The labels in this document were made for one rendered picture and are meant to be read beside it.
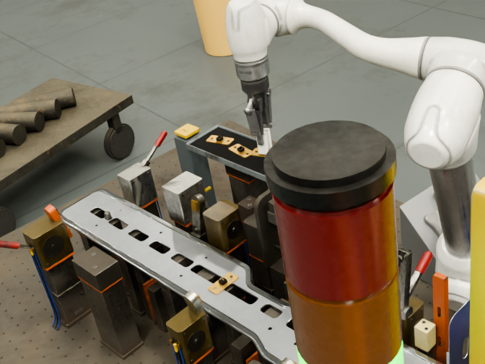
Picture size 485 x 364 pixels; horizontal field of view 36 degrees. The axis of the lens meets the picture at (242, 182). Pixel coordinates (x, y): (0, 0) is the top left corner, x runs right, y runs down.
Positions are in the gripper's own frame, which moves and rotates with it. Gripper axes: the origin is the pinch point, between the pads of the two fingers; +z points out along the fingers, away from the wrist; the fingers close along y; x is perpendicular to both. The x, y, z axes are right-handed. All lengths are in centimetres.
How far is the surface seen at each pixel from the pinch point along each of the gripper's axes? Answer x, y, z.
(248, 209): -0.7, 13.5, 14.1
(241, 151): -10.7, -4.5, 7.4
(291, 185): 75, 131, -83
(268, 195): 8.4, 17.3, 5.4
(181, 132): -36.0, -11.7, 7.9
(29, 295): -84, 29, 54
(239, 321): 11, 45, 24
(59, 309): -62, 37, 47
